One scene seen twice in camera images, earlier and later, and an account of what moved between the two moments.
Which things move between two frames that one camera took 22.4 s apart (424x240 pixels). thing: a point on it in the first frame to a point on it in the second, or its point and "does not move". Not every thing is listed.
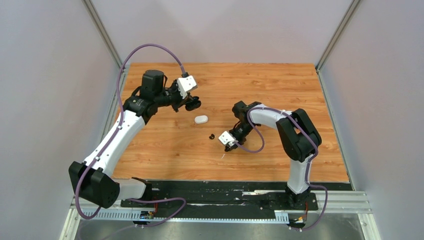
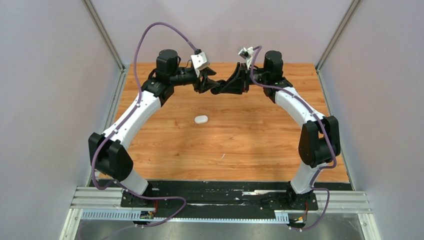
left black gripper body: (173, 97) to (186, 77)
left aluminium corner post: (104, 33) does not move
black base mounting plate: (248, 196) does not move
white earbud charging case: (201, 119) does not move
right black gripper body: (241, 131) to (253, 77)
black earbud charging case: (195, 104) to (215, 90)
